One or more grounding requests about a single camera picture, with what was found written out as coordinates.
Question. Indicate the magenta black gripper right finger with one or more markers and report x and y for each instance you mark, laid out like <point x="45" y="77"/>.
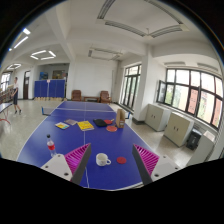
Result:
<point x="146" y="162"/>

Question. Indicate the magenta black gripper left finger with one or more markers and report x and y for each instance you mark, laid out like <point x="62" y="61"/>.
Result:
<point x="77" y="161"/>

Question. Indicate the white ceramic mug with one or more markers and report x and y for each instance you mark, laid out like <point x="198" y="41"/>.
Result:
<point x="102" y="159"/>

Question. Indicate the small red round coaster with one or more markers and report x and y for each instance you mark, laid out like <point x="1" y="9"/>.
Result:
<point x="121" y="160"/>

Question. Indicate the plastic bottle red label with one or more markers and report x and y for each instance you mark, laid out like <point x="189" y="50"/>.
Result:
<point x="51" y="146"/>

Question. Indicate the blue table tennis table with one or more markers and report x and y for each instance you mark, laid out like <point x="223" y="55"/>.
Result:
<point x="114" y="144"/>

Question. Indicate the yellow book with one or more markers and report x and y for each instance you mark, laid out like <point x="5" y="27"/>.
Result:
<point x="85" y="125"/>

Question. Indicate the grey purple booklet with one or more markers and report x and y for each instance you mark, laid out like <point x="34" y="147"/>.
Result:
<point x="71" y="122"/>

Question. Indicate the colourful small book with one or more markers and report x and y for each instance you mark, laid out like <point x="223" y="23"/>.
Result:
<point x="62" y="125"/>

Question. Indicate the black paddle case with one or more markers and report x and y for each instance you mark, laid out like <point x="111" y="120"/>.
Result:
<point x="99" y="122"/>

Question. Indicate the far white cabinet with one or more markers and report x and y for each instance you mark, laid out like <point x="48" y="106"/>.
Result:
<point x="157" y="117"/>

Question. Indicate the white cabinet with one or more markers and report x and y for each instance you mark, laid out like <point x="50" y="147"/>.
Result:
<point x="178" y="129"/>
<point x="157" y="117"/>

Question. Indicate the near white cabinet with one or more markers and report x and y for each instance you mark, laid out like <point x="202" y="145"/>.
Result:
<point x="178" y="129"/>

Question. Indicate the red table tennis paddle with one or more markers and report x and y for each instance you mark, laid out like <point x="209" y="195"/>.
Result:
<point x="108" y="122"/>

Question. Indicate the brown paper bag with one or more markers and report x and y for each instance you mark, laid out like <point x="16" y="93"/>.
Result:
<point x="120" y="118"/>

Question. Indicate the black bin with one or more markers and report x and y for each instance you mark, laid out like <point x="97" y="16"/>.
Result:
<point x="193" y="139"/>

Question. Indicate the low wooden side table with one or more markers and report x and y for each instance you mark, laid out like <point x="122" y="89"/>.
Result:
<point x="91" y="99"/>

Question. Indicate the left brown armchair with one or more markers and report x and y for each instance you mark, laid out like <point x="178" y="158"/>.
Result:
<point x="76" y="95"/>

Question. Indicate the brown armchair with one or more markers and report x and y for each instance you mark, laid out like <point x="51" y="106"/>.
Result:
<point x="104" y="97"/>
<point x="76" y="95"/>

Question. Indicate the right brown armchair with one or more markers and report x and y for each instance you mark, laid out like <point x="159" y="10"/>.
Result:
<point x="104" y="97"/>

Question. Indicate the blue partition barrier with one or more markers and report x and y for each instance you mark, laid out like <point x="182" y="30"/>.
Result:
<point x="49" y="88"/>

